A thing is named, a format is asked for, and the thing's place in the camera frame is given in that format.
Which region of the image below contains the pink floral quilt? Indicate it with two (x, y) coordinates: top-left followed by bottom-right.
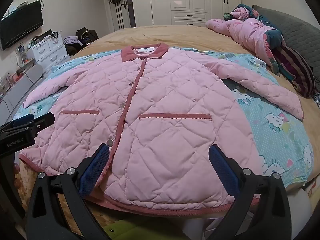
(205, 4), (288, 74)

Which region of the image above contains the dark clothes pile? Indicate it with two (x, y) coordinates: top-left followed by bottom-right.
(64, 41), (83, 57)

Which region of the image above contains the purple cloth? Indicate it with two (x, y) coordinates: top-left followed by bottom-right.
(63, 35), (80, 46)

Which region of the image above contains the grey quilted headboard cushion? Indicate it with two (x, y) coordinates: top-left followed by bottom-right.
(251, 5), (320, 85)

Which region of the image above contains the person's green clothing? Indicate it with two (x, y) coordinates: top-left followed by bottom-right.
(104, 219), (208, 240)

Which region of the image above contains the blue cartoon cat bed sheet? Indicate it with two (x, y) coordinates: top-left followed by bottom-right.
(14, 46), (314, 188)

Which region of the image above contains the black cable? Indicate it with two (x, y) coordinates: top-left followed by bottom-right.
(16, 52), (48, 84)

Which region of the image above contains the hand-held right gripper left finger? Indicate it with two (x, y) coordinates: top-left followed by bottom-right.
(26, 143), (113, 240)

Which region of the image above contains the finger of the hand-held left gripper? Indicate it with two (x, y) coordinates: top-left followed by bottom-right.
(0, 114), (35, 132)
(30, 112), (55, 135)

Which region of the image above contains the dark striped cloth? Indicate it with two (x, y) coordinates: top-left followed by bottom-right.
(271, 45), (314, 98)

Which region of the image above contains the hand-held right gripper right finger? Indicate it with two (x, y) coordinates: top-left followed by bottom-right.
(204, 144), (292, 240)

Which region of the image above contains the bed with tan blanket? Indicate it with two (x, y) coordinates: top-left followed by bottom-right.
(10, 24), (320, 230)

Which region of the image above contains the grey low cabinet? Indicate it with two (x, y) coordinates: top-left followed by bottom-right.
(0, 62), (50, 120)

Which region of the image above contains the black bag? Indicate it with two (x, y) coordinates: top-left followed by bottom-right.
(75, 27), (99, 43)

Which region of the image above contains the pink quilted jacket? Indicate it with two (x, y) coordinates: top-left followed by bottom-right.
(19, 42), (304, 214)

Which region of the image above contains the black wall television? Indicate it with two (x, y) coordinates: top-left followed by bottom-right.
(0, 0), (44, 51)

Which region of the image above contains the room door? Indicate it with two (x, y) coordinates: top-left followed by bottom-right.
(104, 0), (137, 32)

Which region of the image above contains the white drawer cabinet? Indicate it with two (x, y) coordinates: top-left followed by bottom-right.
(26, 34), (70, 77)

